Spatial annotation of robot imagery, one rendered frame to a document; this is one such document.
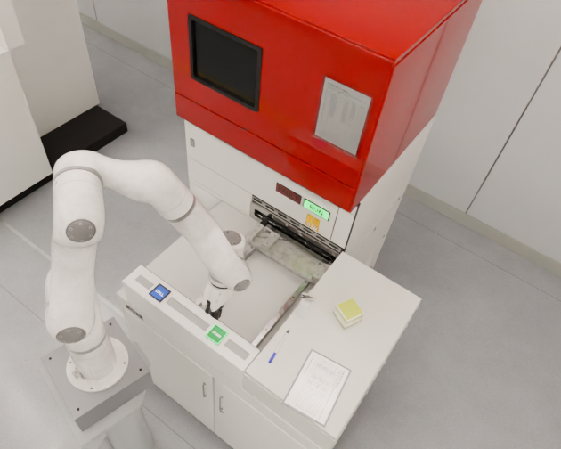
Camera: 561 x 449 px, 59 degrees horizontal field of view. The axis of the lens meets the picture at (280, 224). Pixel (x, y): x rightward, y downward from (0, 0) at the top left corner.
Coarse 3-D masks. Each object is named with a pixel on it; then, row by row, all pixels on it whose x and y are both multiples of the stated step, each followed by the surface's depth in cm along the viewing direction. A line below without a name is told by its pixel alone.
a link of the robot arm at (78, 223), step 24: (72, 192) 100; (96, 192) 103; (72, 216) 98; (96, 216) 100; (72, 240) 100; (96, 240) 103; (72, 264) 114; (72, 288) 119; (48, 312) 121; (72, 312) 122; (72, 336) 124
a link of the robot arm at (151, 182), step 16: (64, 160) 106; (80, 160) 106; (96, 160) 107; (112, 160) 106; (128, 160) 107; (144, 160) 106; (112, 176) 105; (128, 176) 104; (144, 176) 104; (160, 176) 106; (176, 176) 111; (128, 192) 106; (144, 192) 106; (160, 192) 107; (176, 192) 110; (160, 208) 111; (176, 208) 112
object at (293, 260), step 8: (264, 232) 206; (248, 240) 202; (256, 240) 203; (264, 240) 203; (256, 248) 203; (272, 248) 201; (280, 248) 201; (288, 248) 201; (272, 256) 199; (280, 256) 198; (288, 256) 199; (296, 256) 199; (304, 256) 200; (280, 264) 199; (288, 264) 196; (296, 264) 197; (304, 264) 197; (312, 264) 197; (296, 272) 196; (304, 272) 194; (312, 272) 195; (312, 280) 193
